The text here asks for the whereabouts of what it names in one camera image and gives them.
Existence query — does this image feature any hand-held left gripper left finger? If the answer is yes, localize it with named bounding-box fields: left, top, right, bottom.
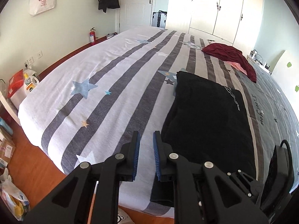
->
left=22, top=131, right=141, bottom=224

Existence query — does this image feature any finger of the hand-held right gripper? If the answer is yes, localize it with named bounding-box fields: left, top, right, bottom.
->
left=226, top=169, right=264, bottom=200

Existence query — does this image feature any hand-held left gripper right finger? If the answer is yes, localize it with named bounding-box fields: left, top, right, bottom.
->
left=153, top=131, right=269, bottom=224

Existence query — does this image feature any black printed sweatshirt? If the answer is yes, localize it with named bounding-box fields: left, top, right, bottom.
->
left=149, top=71, right=258, bottom=209

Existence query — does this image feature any striped star-print bed sheet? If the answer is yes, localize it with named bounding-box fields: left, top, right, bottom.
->
left=18, top=26, right=299, bottom=217

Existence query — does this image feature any white headboard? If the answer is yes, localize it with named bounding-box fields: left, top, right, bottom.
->
left=269, top=50, right=299, bottom=112

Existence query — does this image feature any pink garment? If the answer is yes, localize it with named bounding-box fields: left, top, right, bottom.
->
left=228, top=61, right=247, bottom=75

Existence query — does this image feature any light wooden nightstand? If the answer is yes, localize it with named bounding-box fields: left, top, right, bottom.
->
left=248, top=49, right=272, bottom=75

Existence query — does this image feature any dark red garment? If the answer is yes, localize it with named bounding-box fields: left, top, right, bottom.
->
left=202, top=43, right=257, bottom=83

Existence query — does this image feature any clear plastic bag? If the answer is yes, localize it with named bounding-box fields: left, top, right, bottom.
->
left=0, top=175, right=31, bottom=222

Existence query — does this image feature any white detergent jug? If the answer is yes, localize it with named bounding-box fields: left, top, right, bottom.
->
left=23, top=69, right=40, bottom=96

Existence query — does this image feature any red fire extinguisher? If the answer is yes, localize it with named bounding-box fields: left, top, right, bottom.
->
left=88, top=27, right=97, bottom=46

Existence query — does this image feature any brown cardboard box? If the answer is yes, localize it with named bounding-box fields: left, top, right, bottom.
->
left=0, top=138, right=16, bottom=166

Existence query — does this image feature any white shelf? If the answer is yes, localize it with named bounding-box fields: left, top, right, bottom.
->
left=0, top=91, right=21, bottom=126

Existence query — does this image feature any silver ribbed suitcase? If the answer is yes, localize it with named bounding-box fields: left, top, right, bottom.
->
left=151, top=10, right=167, bottom=28

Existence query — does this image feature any red bag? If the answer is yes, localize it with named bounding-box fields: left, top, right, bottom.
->
left=7, top=69, right=25, bottom=98

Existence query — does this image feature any white door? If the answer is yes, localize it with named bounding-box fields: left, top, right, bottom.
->
left=118, top=0, right=158, bottom=34

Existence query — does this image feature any cream wardrobe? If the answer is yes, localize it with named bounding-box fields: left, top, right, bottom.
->
left=165, top=0, right=265, bottom=49

